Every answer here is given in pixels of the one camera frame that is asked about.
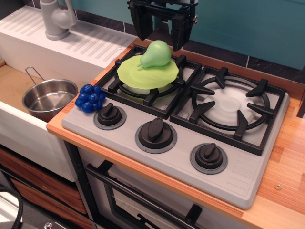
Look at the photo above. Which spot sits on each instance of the black left burner grate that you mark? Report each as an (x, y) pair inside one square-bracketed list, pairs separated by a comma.
[(159, 102)]

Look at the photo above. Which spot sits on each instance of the black burner grate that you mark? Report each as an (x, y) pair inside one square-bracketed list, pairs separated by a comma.
[(230, 108), (159, 102)]

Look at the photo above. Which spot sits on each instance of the black middle stove knob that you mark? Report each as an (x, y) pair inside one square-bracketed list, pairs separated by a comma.
[(156, 136)]

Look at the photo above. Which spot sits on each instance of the green toy pear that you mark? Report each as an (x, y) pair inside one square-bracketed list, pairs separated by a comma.
[(157, 54)]

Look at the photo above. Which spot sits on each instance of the wooden drawer front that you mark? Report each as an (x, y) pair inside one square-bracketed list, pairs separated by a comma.
[(45, 189)]

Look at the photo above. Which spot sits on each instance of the light green plate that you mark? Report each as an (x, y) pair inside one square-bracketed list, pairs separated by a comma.
[(146, 78)]

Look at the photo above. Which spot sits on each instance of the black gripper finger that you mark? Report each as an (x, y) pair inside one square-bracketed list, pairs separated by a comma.
[(181, 31), (143, 23)]

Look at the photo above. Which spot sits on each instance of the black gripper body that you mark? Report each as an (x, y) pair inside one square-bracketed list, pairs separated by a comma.
[(166, 9)]

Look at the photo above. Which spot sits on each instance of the stainless steel pot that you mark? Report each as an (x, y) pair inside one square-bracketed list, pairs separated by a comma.
[(46, 99)]

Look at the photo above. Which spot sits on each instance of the grey toy stove top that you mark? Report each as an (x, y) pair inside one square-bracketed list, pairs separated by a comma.
[(237, 184)]

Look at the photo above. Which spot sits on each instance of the white toy sink unit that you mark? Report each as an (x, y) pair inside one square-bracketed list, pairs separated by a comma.
[(26, 53)]

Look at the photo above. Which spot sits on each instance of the black stove knob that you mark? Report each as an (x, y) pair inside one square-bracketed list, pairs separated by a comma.
[(156, 136), (209, 158), (109, 117)]

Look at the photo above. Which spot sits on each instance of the grey toy faucet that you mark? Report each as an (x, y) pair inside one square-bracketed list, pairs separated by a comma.
[(57, 21)]

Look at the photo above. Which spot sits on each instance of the black right stove knob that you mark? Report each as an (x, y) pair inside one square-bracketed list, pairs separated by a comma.
[(209, 158)]

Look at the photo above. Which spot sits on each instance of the black left stove knob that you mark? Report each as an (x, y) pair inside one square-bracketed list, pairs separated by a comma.
[(109, 117)]

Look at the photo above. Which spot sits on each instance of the blue toy blueberry cluster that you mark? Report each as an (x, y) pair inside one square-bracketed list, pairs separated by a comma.
[(90, 99)]

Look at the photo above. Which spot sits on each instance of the toy oven door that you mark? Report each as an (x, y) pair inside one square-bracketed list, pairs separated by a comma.
[(208, 218)]

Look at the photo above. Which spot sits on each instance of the black right burner grate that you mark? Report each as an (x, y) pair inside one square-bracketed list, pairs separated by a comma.
[(230, 108)]

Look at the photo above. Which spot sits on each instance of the black oven door handle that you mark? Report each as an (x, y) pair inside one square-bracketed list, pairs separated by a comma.
[(141, 222)]

